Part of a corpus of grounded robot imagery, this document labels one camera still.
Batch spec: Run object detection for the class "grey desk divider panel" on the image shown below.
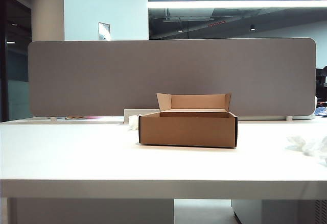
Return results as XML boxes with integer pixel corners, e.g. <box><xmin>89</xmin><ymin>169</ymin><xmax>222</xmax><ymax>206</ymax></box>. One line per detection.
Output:
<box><xmin>27</xmin><ymin>38</ymin><xmax>317</xmax><ymax>117</ymax></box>

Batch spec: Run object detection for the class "long linear ceiling light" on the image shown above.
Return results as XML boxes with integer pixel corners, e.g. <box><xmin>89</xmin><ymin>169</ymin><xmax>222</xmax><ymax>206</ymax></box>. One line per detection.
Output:
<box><xmin>147</xmin><ymin>0</ymin><xmax>327</xmax><ymax>9</ymax></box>

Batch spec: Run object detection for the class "framed wall notice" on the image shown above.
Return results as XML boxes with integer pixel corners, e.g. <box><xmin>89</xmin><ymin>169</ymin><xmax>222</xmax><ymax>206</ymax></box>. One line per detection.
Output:
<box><xmin>98</xmin><ymin>21</ymin><xmax>111</xmax><ymax>41</ymax></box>

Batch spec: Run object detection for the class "brown cardboard box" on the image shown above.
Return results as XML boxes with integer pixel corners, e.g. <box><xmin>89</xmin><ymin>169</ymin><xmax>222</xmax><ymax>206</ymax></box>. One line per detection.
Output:
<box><xmin>138</xmin><ymin>92</ymin><xmax>239</xmax><ymax>148</ymax></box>

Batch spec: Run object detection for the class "white desk support panel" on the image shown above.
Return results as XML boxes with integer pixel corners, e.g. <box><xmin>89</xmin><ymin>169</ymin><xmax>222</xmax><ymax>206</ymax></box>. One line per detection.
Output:
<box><xmin>15</xmin><ymin>197</ymin><xmax>175</xmax><ymax>224</ymax></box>

